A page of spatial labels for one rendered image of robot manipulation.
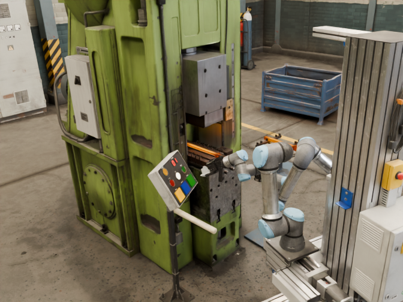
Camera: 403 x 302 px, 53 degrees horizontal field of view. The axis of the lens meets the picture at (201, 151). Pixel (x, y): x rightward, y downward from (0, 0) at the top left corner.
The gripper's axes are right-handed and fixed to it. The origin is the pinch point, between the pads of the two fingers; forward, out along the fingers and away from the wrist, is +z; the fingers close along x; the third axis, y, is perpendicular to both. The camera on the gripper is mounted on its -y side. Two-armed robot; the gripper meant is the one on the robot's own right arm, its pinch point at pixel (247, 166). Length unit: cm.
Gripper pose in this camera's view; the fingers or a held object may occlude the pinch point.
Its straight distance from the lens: 298.5
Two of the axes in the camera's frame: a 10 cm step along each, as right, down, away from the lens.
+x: 7.0, -3.2, 6.4
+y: 0.4, 9.1, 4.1
